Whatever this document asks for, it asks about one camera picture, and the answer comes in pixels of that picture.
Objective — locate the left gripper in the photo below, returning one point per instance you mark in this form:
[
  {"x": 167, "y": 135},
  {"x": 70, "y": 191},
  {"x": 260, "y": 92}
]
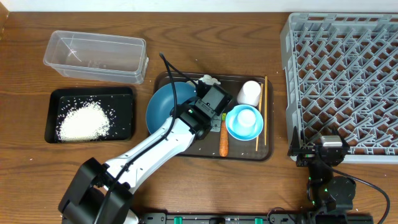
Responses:
[{"x": 191, "y": 106}]

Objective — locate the black rectangular bin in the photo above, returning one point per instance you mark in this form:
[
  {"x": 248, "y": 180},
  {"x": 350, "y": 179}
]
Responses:
[{"x": 55, "y": 102}]

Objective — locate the light blue bowl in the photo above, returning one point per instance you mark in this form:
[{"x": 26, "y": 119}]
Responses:
[{"x": 241, "y": 133}]

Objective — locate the yellow green snack wrapper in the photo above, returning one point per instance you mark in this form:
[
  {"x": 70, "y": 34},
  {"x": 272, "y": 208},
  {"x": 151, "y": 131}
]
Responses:
[{"x": 216, "y": 122}]

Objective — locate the dark brown serving tray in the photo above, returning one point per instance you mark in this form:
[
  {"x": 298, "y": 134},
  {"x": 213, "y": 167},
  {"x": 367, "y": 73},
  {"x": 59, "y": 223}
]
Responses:
[{"x": 208, "y": 148}]

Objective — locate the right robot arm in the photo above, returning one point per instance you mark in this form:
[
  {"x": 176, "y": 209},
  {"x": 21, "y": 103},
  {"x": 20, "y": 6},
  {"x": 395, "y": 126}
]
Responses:
[{"x": 332, "y": 196}]

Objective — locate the crumpled white tissue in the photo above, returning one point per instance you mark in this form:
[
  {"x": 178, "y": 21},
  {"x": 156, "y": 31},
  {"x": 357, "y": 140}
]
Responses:
[{"x": 209, "y": 80}]

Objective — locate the white cup lying sideways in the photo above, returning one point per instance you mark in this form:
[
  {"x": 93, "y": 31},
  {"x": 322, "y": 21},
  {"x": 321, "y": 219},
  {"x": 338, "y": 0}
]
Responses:
[{"x": 249, "y": 94}]

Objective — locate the grey dishwasher rack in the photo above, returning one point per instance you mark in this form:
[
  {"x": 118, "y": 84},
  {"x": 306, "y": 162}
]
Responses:
[{"x": 341, "y": 71}]

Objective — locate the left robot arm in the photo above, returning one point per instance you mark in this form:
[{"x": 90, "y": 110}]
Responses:
[{"x": 103, "y": 193}]

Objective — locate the orange carrot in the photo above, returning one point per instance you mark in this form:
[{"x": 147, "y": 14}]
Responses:
[{"x": 224, "y": 143}]

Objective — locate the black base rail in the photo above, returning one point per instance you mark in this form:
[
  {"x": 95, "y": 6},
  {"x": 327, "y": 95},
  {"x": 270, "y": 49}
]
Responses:
[{"x": 272, "y": 218}]

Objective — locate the clear plastic bin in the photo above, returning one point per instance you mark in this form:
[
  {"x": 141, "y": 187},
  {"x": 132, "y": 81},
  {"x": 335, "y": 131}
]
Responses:
[{"x": 89, "y": 56}]

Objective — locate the dark blue plate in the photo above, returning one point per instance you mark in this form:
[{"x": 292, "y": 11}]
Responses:
[{"x": 162, "y": 102}]

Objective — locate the right wooden chopstick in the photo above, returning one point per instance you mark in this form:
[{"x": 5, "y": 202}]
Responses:
[{"x": 265, "y": 109}]

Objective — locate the small white cup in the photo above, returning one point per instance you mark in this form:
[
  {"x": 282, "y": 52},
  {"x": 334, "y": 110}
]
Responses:
[{"x": 246, "y": 118}]

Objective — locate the pile of white rice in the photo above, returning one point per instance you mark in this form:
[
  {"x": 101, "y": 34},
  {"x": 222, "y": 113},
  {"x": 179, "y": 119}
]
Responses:
[{"x": 94, "y": 118}]

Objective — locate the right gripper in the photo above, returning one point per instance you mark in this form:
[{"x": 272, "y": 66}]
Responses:
[{"x": 305, "y": 157}]

